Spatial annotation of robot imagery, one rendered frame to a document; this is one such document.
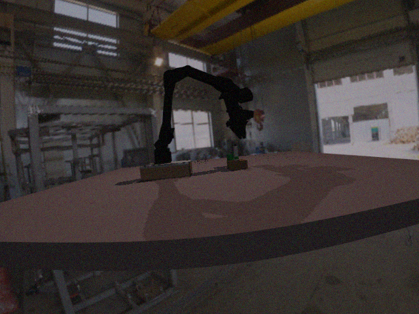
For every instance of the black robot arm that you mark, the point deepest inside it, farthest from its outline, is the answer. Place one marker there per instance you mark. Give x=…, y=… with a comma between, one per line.
x=163, y=155

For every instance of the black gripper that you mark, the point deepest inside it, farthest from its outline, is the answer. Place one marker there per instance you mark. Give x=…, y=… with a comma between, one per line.
x=237, y=121

